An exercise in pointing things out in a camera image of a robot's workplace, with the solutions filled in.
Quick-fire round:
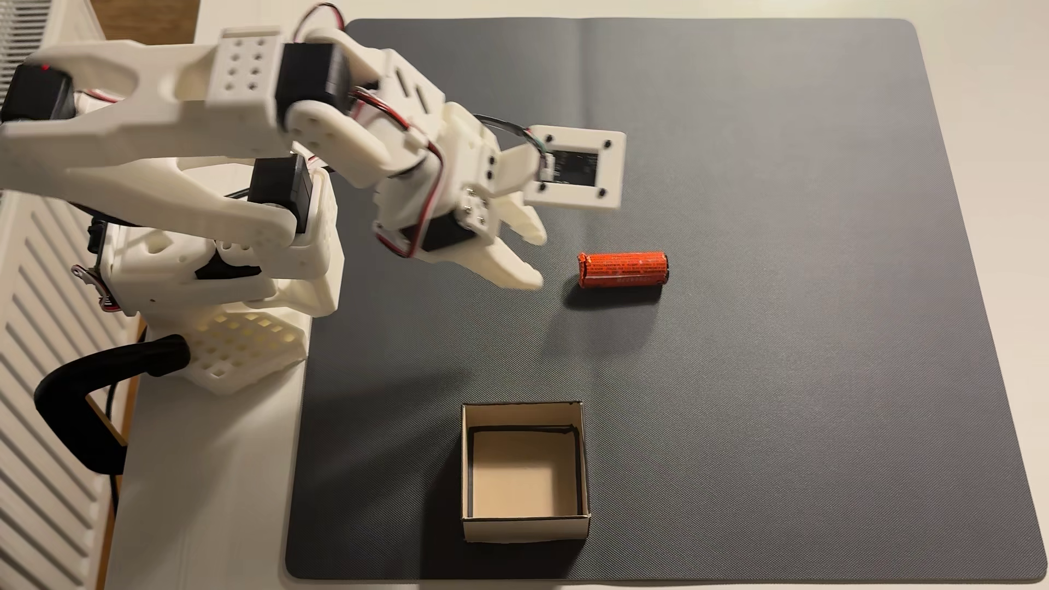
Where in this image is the red cylindrical battery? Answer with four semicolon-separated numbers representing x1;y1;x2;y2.
577;251;670;290

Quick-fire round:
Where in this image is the small open cardboard box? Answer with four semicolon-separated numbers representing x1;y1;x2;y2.
459;400;593;545

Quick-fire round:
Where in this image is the large grey table mat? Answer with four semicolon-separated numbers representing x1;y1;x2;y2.
284;18;1049;585

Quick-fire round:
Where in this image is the black table clamp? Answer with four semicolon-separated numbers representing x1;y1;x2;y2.
33;334;192;477

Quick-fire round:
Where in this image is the red and black servo cable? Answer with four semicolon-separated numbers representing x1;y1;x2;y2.
351;86;447;260

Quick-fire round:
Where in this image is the thin black camera cable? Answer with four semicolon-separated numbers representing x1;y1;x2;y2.
473;114;553;165

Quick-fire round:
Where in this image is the white framed camera board mount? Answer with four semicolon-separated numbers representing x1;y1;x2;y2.
495;125;628;211

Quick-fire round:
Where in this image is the white wall radiator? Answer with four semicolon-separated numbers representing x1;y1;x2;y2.
0;0;145;590

